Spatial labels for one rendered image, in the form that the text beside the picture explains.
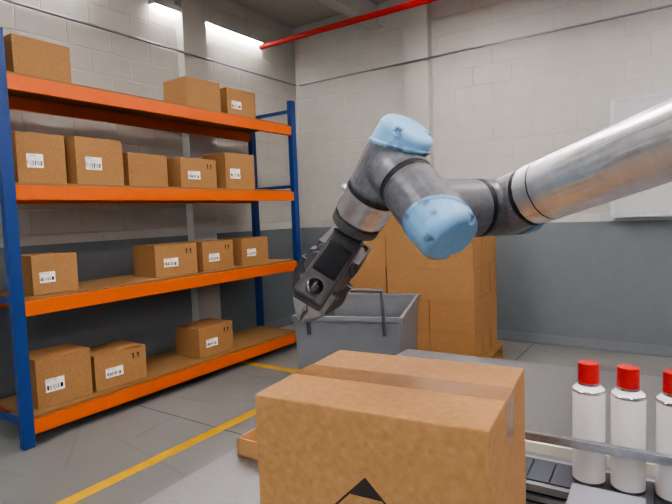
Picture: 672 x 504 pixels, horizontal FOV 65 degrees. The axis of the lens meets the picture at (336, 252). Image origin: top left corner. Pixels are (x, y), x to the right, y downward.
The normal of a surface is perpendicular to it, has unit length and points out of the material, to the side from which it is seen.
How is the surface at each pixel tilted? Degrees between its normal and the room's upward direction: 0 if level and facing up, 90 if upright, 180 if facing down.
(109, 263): 90
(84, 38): 90
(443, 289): 90
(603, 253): 90
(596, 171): 110
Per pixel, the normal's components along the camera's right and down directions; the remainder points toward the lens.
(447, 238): 0.39, 0.68
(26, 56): 0.82, 0.01
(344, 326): -0.26, 0.14
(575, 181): -0.76, 0.40
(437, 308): -0.48, 0.08
